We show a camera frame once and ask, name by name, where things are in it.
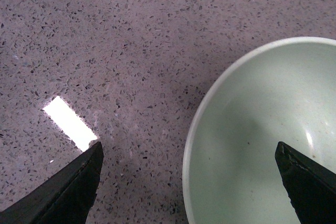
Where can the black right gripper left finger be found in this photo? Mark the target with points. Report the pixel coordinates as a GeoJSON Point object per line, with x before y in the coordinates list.
{"type": "Point", "coordinates": [66, 197]}

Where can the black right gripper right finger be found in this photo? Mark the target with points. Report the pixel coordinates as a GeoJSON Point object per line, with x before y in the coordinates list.
{"type": "Point", "coordinates": [309, 185]}

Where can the green bowl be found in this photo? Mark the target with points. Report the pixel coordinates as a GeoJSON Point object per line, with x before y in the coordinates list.
{"type": "Point", "coordinates": [282, 91]}

